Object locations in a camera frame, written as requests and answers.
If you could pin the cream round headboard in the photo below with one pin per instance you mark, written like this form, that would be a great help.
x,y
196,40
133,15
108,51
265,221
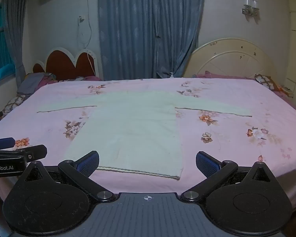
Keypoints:
x,y
231,59

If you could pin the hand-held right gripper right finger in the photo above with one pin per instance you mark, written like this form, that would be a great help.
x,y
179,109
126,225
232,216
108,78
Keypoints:
x,y
205,163

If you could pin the brown checked pillow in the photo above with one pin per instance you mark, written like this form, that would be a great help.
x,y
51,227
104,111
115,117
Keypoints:
x,y
268,82

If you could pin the white wall socket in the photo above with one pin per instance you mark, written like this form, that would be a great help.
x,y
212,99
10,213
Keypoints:
x,y
81,19

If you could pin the blue curtain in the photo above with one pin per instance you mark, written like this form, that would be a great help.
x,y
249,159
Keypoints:
x,y
138,29

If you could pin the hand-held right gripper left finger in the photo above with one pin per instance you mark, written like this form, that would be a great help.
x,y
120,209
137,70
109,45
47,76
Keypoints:
x,y
88,164

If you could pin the red heart-shaped headboard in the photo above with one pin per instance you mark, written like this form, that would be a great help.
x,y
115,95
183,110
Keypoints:
x,y
61,64

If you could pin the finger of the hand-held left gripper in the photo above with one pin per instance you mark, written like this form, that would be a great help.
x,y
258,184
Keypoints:
x,y
34,152
3,143

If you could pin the grey curtain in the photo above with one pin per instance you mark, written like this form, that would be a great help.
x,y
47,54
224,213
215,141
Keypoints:
x,y
14,29

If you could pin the glass wall lamp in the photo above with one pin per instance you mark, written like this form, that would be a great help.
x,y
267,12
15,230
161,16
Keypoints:
x,y
249,7

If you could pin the pale green knitted sweater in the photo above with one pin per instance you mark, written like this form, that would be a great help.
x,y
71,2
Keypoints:
x,y
133,128

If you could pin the pile of clothes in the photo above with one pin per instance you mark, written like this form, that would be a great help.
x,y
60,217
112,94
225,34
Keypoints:
x,y
34,81

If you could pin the small white pump bottle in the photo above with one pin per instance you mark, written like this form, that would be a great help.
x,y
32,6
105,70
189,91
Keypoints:
x,y
171,75

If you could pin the pink pillow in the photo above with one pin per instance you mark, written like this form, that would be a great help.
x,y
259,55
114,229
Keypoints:
x,y
219,75

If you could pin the pink floral bedsheet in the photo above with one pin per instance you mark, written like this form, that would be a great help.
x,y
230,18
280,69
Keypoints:
x,y
236,98

